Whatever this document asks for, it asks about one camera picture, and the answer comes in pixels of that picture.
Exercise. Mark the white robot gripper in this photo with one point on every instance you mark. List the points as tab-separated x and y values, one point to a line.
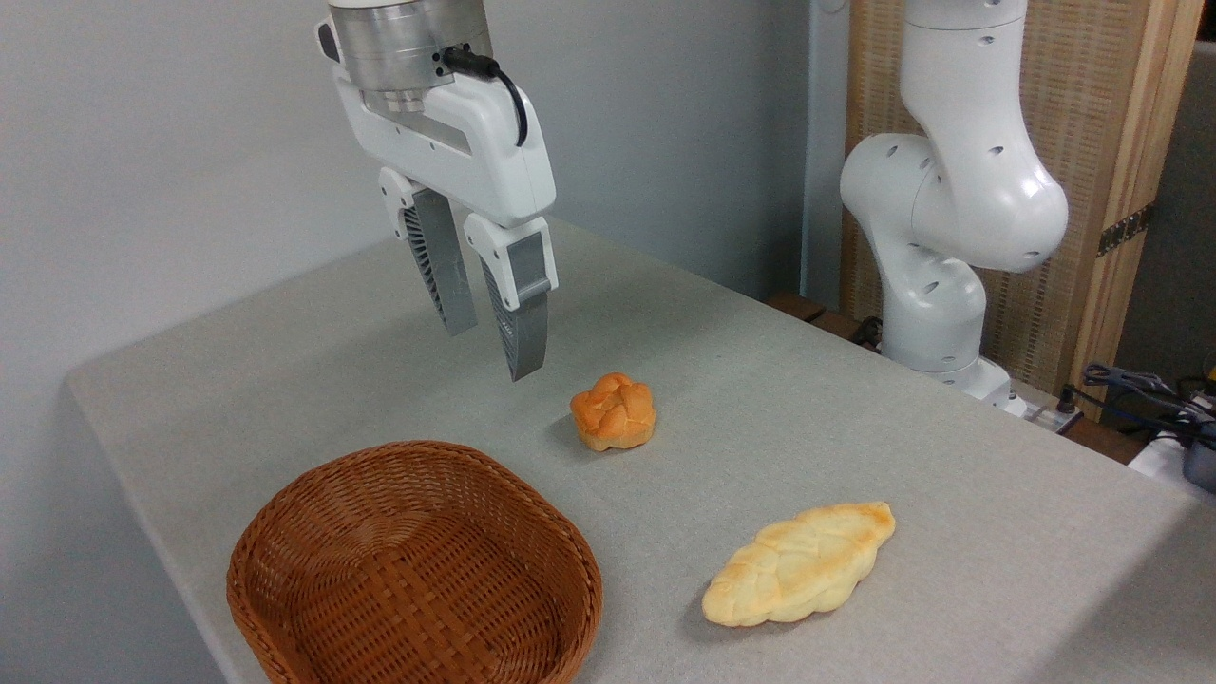
465	147

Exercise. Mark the long braided bread loaf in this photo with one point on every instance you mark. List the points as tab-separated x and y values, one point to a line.
798	565

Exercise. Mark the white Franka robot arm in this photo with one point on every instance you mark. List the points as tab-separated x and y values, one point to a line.
959	209

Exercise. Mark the black plug at robot base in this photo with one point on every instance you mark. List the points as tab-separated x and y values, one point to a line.
1066	404

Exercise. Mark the round knotted bread roll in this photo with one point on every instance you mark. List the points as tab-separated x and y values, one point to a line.
614	412

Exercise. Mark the brown wicker basket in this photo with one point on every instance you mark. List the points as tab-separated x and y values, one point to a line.
408	570

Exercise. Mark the woven wood-framed folding screen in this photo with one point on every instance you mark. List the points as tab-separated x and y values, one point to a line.
1083	123

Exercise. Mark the metal screen hinge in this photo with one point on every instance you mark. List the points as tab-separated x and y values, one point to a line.
1126	230

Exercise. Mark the white cloth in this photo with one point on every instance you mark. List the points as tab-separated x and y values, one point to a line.
1157	461

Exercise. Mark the grey box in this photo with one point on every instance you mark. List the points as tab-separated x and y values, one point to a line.
1202	465

